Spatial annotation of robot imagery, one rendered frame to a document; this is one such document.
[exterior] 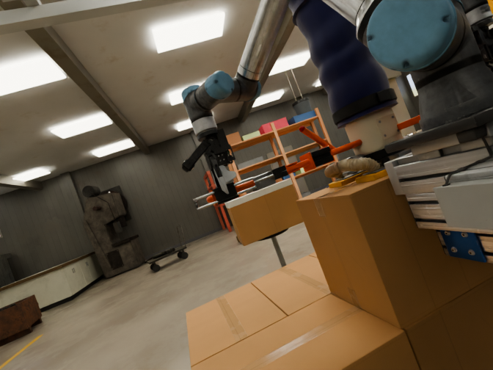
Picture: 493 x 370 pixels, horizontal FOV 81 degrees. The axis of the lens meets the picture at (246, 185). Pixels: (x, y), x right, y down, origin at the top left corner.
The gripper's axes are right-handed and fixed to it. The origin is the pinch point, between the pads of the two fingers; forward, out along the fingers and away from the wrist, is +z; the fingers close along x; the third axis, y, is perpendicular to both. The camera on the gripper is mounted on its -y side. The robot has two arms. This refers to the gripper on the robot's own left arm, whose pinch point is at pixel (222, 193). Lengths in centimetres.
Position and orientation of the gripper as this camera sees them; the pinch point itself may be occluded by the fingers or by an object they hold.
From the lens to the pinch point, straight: 92.9
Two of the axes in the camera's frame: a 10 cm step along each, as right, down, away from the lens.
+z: 3.5, 9.4, -0.2
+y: 9.1, -3.4, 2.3
